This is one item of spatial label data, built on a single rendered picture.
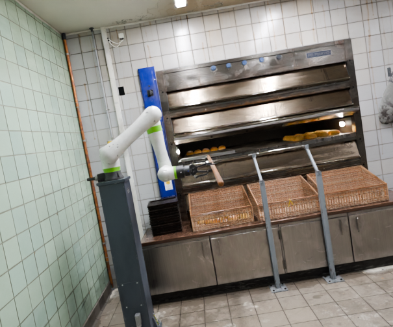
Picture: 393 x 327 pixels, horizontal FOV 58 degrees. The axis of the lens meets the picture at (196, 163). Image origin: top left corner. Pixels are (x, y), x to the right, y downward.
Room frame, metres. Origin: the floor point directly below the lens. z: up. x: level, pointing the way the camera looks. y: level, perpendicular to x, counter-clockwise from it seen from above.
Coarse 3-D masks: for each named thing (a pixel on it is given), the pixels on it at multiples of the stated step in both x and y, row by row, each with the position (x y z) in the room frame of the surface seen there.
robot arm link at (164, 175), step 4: (160, 168) 2.53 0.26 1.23; (164, 168) 2.51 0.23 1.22; (168, 168) 2.51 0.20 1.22; (172, 168) 2.51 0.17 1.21; (160, 172) 2.50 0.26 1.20; (164, 172) 2.49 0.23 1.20; (168, 172) 2.49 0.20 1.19; (172, 172) 2.50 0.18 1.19; (160, 176) 2.50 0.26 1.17; (164, 176) 2.49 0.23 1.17; (168, 176) 2.49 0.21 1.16; (172, 176) 2.50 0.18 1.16; (176, 176) 2.50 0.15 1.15; (164, 180) 2.51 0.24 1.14; (168, 180) 2.52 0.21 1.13
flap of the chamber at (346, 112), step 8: (328, 112) 3.39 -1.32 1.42; (336, 112) 3.39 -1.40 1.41; (344, 112) 3.40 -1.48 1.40; (352, 112) 3.46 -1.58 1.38; (288, 120) 3.39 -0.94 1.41; (296, 120) 3.39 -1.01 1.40; (304, 120) 3.45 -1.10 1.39; (312, 120) 3.52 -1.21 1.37; (232, 128) 3.40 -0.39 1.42; (240, 128) 3.39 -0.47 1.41; (248, 128) 3.41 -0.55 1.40; (256, 128) 3.47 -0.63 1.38; (264, 128) 3.54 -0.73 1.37; (192, 136) 3.40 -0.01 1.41; (200, 136) 3.40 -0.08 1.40; (208, 136) 3.46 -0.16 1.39; (216, 136) 3.52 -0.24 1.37; (176, 144) 3.57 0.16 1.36
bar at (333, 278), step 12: (240, 156) 3.17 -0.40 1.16; (252, 156) 3.16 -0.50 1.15; (264, 192) 2.94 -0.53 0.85; (264, 204) 2.94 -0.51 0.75; (324, 204) 2.94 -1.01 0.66; (264, 216) 2.96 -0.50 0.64; (324, 216) 2.94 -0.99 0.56; (324, 228) 2.94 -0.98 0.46; (276, 264) 2.94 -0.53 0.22; (276, 276) 2.94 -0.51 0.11; (324, 276) 3.00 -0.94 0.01; (336, 276) 2.98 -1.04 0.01; (276, 288) 2.94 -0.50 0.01
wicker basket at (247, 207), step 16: (208, 192) 3.53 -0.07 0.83; (224, 192) 3.52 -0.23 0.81; (240, 192) 3.51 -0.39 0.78; (192, 208) 3.49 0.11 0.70; (208, 208) 3.49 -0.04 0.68; (224, 208) 3.48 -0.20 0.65; (240, 208) 3.06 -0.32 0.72; (192, 224) 3.07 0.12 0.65; (208, 224) 3.07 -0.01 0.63; (224, 224) 3.07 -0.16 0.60
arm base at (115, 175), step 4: (112, 172) 2.52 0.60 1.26; (116, 172) 2.53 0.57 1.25; (120, 172) 2.57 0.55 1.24; (96, 176) 2.55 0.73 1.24; (100, 176) 2.54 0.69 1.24; (104, 176) 2.54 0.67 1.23; (108, 176) 2.52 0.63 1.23; (112, 176) 2.51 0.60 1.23; (116, 176) 2.52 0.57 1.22; (120, 176) 2.54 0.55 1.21; (88, 180) 2.56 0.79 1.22; (96, 180) 2.56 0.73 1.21; (100, 180) 2.53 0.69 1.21; (104, 180) 2.53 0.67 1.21; (108, 180) 2.51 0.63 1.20
